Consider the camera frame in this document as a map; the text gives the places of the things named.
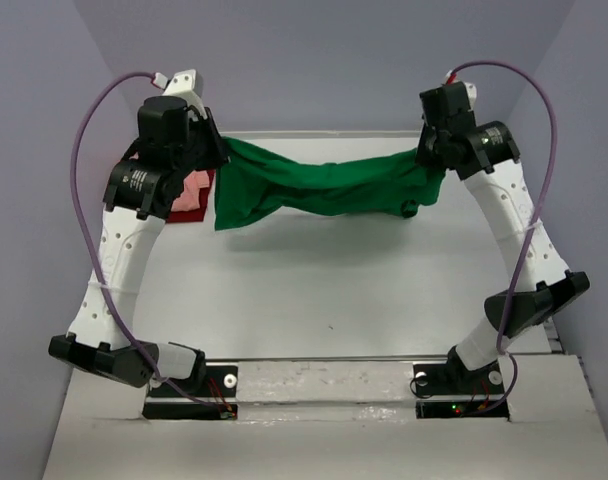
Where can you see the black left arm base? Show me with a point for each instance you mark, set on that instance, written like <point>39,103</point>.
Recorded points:
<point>213,400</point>

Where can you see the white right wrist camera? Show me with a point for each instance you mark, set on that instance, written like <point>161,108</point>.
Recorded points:
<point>451,77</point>

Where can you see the pink t shirt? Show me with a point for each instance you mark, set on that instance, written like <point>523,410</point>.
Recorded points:
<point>193,185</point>

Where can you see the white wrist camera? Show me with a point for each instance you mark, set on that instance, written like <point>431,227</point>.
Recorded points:
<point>451,77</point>
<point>187,84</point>

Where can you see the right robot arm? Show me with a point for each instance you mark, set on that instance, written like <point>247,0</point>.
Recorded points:
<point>486,159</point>

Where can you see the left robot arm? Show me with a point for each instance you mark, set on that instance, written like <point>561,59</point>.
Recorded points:
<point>137,202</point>

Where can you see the dark red t shirt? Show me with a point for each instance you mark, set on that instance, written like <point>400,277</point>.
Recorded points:
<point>197,215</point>

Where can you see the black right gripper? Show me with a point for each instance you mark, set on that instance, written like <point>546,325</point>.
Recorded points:
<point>425,155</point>

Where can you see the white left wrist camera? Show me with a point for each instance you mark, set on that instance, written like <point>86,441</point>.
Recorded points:
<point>187,84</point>

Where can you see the green t shirt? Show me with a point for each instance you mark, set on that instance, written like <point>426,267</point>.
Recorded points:
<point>257,182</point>

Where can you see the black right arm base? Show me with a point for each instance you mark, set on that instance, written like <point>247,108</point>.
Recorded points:
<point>472,398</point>

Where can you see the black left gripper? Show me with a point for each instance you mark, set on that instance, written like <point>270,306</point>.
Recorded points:
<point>219,155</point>

